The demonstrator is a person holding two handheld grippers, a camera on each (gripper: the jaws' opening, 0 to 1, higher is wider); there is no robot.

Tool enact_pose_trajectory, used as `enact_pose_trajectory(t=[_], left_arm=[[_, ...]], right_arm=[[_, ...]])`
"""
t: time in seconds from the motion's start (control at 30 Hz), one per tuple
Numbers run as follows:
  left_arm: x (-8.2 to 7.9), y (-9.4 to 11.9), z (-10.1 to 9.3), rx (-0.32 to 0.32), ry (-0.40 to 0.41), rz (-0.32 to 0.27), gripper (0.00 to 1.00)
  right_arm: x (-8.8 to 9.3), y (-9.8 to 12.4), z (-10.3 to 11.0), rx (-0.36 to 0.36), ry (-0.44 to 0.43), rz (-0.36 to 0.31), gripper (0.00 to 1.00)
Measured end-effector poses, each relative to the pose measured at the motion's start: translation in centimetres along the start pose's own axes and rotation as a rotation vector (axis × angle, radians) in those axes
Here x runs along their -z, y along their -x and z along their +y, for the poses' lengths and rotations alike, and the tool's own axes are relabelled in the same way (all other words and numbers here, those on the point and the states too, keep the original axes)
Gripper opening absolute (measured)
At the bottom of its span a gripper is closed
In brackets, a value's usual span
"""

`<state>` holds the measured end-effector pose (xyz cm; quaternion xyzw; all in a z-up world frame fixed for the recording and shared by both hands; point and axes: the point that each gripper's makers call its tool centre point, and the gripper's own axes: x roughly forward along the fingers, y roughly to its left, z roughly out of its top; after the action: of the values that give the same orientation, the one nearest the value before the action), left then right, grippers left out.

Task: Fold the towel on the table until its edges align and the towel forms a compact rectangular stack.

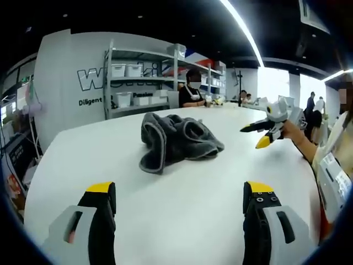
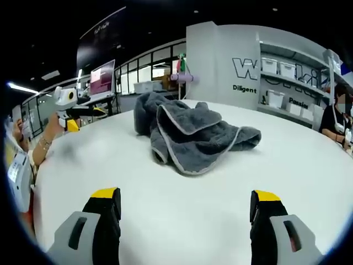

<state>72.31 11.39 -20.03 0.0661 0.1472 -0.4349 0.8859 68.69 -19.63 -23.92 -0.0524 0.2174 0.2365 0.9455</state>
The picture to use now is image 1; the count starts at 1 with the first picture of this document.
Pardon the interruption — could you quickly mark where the white chest device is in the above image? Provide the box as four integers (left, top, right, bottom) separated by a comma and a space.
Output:
317, 153, 353, 223

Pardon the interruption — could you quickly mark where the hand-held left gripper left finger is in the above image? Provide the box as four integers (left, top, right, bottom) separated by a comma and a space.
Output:
41, 181, 117, 265

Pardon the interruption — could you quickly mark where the white storage bin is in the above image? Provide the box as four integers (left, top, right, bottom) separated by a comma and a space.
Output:
133, 95, 153, 107
112, 64, 127, 78
115, 92, 132, 108
125, 63, 142, 77

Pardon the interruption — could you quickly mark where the grey metal shelf rack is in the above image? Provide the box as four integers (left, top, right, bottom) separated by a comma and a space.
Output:
103, 38, 227, 120

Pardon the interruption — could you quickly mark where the dark grey towel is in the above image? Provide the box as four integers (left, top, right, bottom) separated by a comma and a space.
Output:
138, 112, 226, 175

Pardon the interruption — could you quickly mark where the black tripod stand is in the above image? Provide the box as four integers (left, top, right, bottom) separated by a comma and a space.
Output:
236, 70, 244, 108

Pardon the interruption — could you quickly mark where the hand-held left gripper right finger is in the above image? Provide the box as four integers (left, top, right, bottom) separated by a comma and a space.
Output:
242, 181, 317, 265

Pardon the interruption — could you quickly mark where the white table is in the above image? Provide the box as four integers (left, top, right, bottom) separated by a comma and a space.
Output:
24, 106, 320, 265

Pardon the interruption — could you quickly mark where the ceiling light strip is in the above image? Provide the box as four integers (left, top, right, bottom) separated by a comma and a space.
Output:
220, 0, 266, 67

